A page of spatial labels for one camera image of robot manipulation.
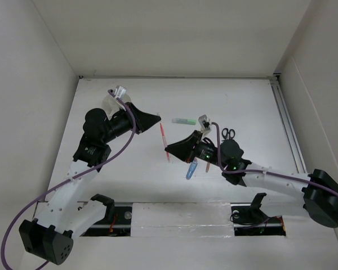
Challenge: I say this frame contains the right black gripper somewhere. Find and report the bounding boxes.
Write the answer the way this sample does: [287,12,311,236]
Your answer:
[165,130,228,169]

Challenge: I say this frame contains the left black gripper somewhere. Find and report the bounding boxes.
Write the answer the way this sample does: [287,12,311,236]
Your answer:
[101,102,161,143]

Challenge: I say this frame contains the red thin pen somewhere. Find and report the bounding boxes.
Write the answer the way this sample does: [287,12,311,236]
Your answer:
[157,112,171,163]

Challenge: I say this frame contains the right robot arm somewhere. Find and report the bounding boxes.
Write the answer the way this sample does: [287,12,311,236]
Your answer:
[165,130,338,228]

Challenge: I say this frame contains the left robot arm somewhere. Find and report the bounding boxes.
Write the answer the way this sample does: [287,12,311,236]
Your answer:
[19,102,161,265]

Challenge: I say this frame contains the blue capped marker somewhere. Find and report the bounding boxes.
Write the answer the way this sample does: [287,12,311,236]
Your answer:
[185,158,198,180]

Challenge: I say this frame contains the green highlighter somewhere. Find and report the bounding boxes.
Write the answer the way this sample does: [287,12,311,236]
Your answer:
[172,118,197,125]

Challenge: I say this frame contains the white round divided organizer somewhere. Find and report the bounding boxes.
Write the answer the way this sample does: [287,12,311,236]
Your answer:
[101,93,132,119]

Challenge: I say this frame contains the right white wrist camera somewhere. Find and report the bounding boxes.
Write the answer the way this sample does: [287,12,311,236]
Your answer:
[198,115,212,134]

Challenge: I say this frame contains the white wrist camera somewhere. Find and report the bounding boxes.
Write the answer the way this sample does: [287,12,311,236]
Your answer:
[113,85,127,100]
[198,115,212,134]

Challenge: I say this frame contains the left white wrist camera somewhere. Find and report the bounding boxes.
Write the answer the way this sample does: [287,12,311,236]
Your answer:
[113,85,127,100]

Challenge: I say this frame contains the black handled scissors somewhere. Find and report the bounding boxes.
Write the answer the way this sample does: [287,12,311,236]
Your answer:
[221,128,235,140]

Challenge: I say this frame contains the aluminium rail front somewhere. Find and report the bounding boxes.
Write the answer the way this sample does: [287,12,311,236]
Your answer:
[84,204,286,237]

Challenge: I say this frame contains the aluminium rail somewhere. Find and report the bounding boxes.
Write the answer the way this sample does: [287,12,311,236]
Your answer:
[84,204,286,237]
[269,73,307,173]

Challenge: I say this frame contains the aluminium rail right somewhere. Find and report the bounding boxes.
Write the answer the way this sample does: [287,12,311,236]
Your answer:
[269,73,307,173]

